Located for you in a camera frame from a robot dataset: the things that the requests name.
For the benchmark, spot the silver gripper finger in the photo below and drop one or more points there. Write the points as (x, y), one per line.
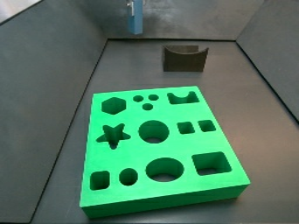
(130, 5)

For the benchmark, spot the green foam shape board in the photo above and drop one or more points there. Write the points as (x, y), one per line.
(156, 153)

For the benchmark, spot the black curved holder stand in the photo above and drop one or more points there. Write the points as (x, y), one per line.
(183, 58)

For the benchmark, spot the blue rectangular block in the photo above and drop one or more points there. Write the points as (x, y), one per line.
(135, 21)

